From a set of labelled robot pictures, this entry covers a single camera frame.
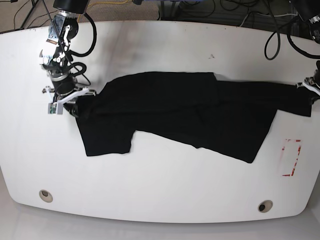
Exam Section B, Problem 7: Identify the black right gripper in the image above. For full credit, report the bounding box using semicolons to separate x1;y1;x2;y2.
49;72;82;118

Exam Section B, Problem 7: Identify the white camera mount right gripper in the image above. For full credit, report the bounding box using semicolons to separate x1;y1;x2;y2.
42;86;97;115

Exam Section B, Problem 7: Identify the black t-shirt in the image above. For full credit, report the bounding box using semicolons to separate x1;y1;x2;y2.
76;72;315;164

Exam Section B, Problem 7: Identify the red tape rectangle marking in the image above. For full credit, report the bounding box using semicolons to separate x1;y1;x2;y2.
279;139;302;177

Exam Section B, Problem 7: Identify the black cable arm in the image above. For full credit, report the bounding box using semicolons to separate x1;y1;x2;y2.
264;14;320;61
67;13;98;86

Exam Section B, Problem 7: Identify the table grommet hole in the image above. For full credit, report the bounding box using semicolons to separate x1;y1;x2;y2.
39;190;53;203
257;200;273;213

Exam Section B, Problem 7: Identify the left table grommet hole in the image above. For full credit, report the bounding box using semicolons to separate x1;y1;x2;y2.
39;190;53;203

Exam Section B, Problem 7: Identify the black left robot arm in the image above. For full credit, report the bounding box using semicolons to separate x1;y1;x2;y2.
286;0;320;96

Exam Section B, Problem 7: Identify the right table grommet hole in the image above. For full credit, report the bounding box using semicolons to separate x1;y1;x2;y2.
257;200;273;213

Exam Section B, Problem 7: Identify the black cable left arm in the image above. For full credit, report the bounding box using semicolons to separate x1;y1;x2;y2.
264;14;320;61

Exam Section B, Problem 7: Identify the yellow cable on floor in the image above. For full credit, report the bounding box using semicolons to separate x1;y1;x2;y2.
77;0;128;24

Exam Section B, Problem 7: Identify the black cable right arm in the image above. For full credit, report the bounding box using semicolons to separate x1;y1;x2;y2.
67;13;98;86

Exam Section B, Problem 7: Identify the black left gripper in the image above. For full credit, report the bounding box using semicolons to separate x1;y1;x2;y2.
308;60;320;105

